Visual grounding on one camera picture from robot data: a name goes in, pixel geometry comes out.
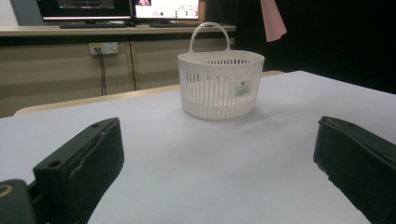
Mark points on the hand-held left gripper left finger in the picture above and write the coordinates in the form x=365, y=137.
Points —
x=81, y=161

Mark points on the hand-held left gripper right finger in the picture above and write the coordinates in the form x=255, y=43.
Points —
x=361, y=161

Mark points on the white slotted plastic basket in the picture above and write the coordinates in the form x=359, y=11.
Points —
x=218, y=93

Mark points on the light wooden table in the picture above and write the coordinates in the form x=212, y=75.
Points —
x=93, y=100

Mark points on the white table sheet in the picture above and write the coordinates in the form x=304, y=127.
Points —
x=202, y=161

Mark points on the black curtain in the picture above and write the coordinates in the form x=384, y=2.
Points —
x=327, y=40

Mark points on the long wooden desk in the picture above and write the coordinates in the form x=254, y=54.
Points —
x=62, y=31

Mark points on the black keyboard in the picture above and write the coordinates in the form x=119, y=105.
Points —
x=174, y=25
x=93, y=25

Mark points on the computer monitor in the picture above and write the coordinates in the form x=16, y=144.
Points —
x=84, y=7
x=166, y=9

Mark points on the grey panel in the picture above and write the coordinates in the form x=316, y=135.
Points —
x=25, y=12

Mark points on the pink hanging sheet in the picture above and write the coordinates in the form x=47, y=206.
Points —
x=274, y=18

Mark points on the white wall socket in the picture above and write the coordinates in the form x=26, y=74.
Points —
x=104, y=48

